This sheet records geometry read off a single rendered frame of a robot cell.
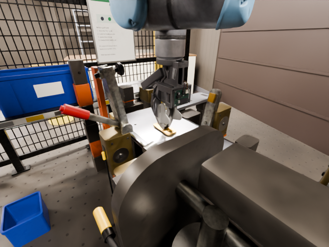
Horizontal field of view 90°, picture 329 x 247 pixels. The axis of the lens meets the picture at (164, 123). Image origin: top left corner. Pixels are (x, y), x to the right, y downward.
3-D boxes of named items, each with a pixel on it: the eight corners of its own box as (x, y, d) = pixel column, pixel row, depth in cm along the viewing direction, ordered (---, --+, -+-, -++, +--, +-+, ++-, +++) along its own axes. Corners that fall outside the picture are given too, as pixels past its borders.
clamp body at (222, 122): (222, 174, 77) (238, 105, 61) (206, 186, 71) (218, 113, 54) (211, 166, 82) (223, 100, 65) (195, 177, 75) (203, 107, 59)
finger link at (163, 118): (165, 137, 48) (167, 108, 44) (153, 129, 52) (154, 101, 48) (173, 135, 49) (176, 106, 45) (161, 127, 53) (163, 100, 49)
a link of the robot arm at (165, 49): (149, 38, 40) (174, 38, 45) (149, 58, 43) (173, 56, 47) (168, 39, 35) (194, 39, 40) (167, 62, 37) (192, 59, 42)
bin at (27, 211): (52, 230, 55) (42, 213, 50) (13, 251, 49) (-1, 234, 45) (48, 206, 62) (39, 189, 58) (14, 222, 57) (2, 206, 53)
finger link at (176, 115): (177, 133, 50) (176, 106, 46) (165, 125, 54) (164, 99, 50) (184, 129, 52) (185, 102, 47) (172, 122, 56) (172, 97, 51)
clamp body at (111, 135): (141, 216, 59) (132, 133, 42) (115, 234, 54) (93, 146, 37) (132, 204, 64) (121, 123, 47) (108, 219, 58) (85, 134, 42)
